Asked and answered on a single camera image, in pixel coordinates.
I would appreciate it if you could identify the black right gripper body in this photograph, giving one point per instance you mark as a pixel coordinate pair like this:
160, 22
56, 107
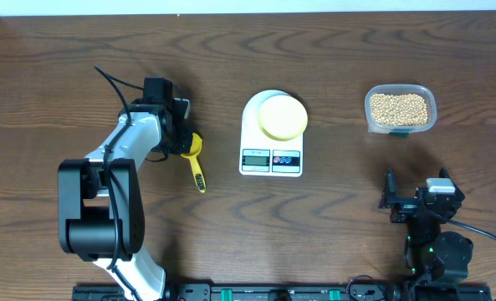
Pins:
402, 212

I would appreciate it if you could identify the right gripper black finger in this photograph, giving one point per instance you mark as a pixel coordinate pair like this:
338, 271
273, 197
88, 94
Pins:
444, 174
389, 196

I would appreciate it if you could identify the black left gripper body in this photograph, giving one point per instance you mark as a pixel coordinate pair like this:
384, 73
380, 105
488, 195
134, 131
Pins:
180, 140

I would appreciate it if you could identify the yellow measuring scoop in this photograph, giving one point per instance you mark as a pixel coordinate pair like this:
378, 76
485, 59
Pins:
192, 155

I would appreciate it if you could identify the yellow bowl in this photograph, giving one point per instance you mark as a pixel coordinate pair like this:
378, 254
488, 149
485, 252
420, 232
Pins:
282, 118

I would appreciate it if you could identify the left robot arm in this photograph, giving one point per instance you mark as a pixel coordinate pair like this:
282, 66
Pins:
100, 210

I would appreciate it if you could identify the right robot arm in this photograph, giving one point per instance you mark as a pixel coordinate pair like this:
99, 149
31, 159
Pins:
438, 260

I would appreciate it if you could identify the white digital kitchen scale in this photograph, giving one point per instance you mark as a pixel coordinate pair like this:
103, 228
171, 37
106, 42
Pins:
262, 156

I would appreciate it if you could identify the green tape piece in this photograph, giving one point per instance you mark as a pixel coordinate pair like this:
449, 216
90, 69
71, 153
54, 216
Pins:
399, 134

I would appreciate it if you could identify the soybeans pile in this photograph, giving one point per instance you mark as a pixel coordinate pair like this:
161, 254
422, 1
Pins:
399, 110

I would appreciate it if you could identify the clear plastic container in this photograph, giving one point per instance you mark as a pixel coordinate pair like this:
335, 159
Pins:
399, 89

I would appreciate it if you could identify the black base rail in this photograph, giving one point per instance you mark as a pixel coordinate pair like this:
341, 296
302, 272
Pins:
357, 291

